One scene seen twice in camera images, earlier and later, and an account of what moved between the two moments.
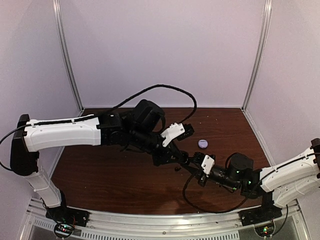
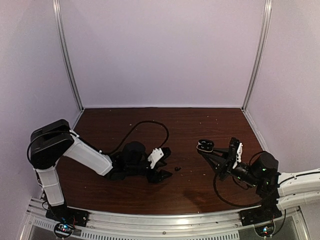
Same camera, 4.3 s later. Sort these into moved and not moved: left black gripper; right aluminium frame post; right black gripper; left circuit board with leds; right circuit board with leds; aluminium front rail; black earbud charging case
Moved: right black gripper; black earbud charging case; left black gripper
Not moved: left circuit board with leds; right circuit board with leds; right aluminium frame post; aluminium front rail
